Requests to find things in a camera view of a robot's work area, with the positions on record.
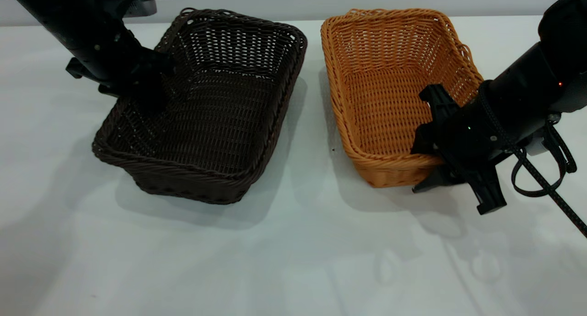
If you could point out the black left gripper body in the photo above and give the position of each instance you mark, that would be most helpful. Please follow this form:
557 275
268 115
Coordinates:
133 63

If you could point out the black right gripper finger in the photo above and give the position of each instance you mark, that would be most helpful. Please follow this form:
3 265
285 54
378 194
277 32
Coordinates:
424 142
440 177

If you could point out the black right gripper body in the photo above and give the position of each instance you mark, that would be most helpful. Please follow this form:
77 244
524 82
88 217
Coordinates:
467 137

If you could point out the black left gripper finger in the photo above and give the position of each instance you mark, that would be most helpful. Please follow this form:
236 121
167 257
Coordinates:
152 96
110 90

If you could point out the orange wicker basket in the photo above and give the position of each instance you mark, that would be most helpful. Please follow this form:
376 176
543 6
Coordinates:
380 100

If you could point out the black wicker basket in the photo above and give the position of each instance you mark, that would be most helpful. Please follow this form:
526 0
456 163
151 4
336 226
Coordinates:
220 123

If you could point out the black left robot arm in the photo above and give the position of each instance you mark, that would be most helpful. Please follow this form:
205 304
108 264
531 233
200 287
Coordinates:
69 22

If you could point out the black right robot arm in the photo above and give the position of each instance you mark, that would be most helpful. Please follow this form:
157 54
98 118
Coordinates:
545 63

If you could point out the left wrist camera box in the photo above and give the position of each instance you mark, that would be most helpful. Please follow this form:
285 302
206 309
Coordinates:
133 2

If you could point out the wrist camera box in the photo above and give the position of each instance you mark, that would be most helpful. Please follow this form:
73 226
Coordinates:
133 2
536 144

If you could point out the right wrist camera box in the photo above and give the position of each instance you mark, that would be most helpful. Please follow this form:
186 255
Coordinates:
536 144

